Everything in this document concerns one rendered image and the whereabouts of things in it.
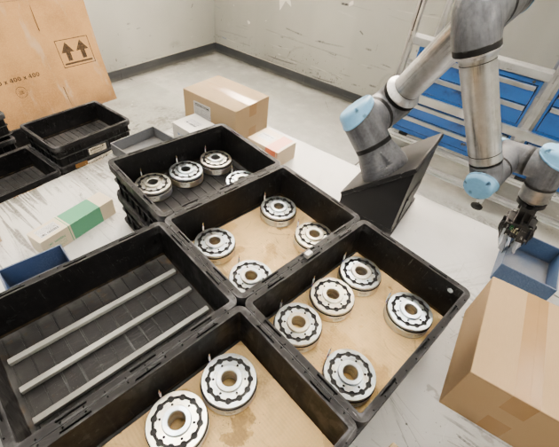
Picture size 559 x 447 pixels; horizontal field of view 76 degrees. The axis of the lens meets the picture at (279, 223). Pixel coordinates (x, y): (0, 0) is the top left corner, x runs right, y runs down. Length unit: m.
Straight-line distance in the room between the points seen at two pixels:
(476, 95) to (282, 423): 0.78
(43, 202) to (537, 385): 1.42
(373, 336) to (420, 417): 0.21
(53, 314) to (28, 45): 2.73
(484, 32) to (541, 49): 2.51
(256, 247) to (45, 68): 2.79
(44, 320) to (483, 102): 1.05
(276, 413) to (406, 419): 0.33
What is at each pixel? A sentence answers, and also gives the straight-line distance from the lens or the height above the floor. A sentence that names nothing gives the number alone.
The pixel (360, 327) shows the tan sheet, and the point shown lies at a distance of 0.85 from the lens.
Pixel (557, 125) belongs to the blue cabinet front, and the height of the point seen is 0.69.
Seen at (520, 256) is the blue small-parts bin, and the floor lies 0.72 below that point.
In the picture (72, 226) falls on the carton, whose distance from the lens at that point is 1.20.
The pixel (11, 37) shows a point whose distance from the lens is 3.40.
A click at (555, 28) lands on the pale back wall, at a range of 3.38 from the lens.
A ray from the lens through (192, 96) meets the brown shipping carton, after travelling 1.66.
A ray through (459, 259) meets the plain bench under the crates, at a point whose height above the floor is 0.70.
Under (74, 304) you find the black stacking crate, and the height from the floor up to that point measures 0.83.
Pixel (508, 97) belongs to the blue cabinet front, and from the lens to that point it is 2.60.
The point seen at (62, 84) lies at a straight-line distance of 3.51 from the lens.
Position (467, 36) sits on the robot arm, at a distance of 0.90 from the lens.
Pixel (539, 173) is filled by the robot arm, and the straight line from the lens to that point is 1.12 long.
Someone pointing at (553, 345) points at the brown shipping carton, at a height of 0.86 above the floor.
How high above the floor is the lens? 1.53
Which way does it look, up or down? 43 degrees down
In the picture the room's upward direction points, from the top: 7 degrees clockwise
